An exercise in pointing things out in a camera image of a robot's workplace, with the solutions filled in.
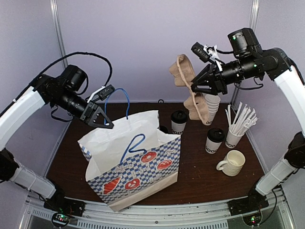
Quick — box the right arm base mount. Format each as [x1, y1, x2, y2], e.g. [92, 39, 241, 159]
[227, 198, 269, 226]

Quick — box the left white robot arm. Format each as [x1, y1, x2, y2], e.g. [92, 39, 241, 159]
[0, 65, 114, 212]

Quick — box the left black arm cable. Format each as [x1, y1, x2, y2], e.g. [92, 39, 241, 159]
[30, 52, 113, 94]

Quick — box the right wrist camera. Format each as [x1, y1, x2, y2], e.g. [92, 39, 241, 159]
[191, 42, 225, 71]

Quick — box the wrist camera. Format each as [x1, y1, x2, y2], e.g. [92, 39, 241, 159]
[191, 42, 225, 71]
[87, 84, 115, 103]

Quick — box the black plastic cup lid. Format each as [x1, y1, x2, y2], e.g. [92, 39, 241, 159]
[207, 128, 225, 142]

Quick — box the brown cardboard cup carrier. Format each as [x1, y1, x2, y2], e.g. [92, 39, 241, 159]
[169, 54, 210, 125]

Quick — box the stack of white paper cups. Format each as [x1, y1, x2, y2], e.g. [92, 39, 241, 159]
[204, 94, 221, 125]

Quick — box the white paper coffee cup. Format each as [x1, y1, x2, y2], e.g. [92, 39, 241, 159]
[205, 135, 225, 154]

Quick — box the white cup holding straws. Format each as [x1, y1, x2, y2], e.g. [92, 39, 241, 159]
[225, 127, 244, 148]

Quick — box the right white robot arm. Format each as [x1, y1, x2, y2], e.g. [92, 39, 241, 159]
[191, 28, 305, 211]

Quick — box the bundle of white wrapped straws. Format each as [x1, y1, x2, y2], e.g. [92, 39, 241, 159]
[225, 102, 258, 135]

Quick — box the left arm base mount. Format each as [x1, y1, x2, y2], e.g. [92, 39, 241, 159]
[43, 198, 85, 228]

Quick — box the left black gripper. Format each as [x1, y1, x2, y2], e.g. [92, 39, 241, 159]
[52, 88, 114, 128]

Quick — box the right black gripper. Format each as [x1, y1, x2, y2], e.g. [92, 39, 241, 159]
[190, 53, 262, 95]

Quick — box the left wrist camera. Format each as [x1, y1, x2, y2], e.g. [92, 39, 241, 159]
[87, 84, 115, 103]

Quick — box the blue checkered paper bag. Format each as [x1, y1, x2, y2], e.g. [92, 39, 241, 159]
[78, 110, 181, 212]

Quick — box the white ceramic mug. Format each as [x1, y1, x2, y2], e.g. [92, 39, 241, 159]
[216, 150, 245, 177]

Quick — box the stack of black lids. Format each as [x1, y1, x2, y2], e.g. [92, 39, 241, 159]
[158, 125, 169, 134]

